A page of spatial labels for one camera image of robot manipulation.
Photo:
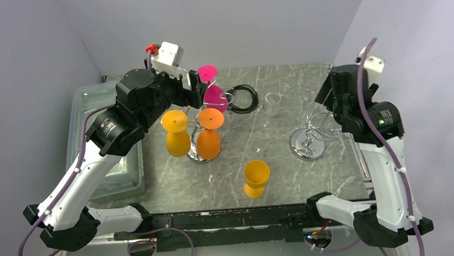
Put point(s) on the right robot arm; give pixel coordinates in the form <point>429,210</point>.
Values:
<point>378,131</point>

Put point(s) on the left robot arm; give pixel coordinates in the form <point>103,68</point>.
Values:
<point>142,96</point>

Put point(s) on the yellow wine glass left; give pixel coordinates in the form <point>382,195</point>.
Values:
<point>177,140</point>

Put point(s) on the orange wine glass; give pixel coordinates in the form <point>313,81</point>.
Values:
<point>208,143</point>

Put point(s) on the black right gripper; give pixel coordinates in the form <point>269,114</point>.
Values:
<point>324,95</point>

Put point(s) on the pink wine glass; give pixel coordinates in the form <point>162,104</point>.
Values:
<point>214,96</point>

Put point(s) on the clear tumbler glass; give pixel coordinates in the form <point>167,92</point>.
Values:
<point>272,103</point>

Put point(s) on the chrome wine glass rack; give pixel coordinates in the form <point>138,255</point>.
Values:
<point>193,155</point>

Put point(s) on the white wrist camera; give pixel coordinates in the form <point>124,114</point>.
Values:
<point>165,57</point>
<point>373,67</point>

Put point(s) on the clear wine glass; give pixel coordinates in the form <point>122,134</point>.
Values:
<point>256,151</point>

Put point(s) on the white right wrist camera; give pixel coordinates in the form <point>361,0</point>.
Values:
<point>373,67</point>

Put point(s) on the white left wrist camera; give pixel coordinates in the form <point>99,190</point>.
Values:
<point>165,57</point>

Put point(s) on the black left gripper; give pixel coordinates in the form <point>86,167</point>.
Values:
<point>186,97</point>

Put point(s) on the yellow-orange wine glass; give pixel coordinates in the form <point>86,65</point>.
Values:
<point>256,174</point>

